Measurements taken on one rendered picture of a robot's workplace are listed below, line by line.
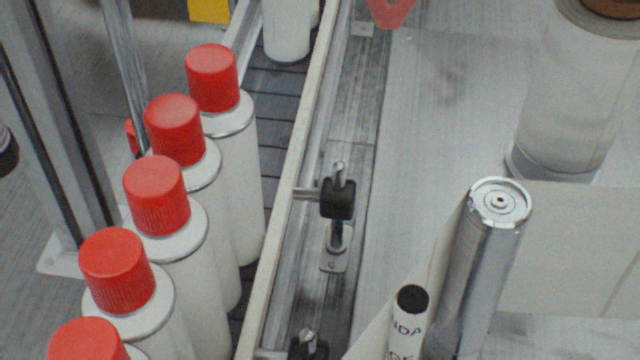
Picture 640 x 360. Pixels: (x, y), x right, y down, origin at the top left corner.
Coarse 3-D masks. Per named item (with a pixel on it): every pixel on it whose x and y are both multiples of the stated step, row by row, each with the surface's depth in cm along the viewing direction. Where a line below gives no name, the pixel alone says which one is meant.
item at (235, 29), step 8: (240, 0) 70; (248, 0) 70; (240, 8) 69; (248, 8) 69; (240, 16) 68; (248, 16) 70; (232, 24) 67; (240, 24) 67; (232, 32) 66; (240, 32) 67; (224, 40) 65; (232, 40) 65; (232, 48) 65
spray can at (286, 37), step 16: (272, 0) 70; (288, 0) 69; (304, 0) 70; (272, 16) 71; (288, 16) 71; (304, 16) 72; (272, 32) 73; (288, 32) 72; (304, 32) 73; (272, 48) 74; (288, 48) 74; (304, 48) 75; (288, 64) 75
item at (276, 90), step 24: (312, 48) 78; (264, 72) 75; (288, 72) 75; (264, 96) 72; (288, 96) 72; (264, 120) 70; (288, 120) 70; (264, 144) 68; (288, 144) 68; (264, 168) 65; (264, 192) 63; (240, 312) 55
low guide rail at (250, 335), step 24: (336, 0) 78; (312, 72) 69; (312, 96) 67; (288, 168) 61; (288, 192) 59; (288, 216) 59; (264, 264) 54; (264, 288) 53; (264, 312) 52; (240, 336) 50
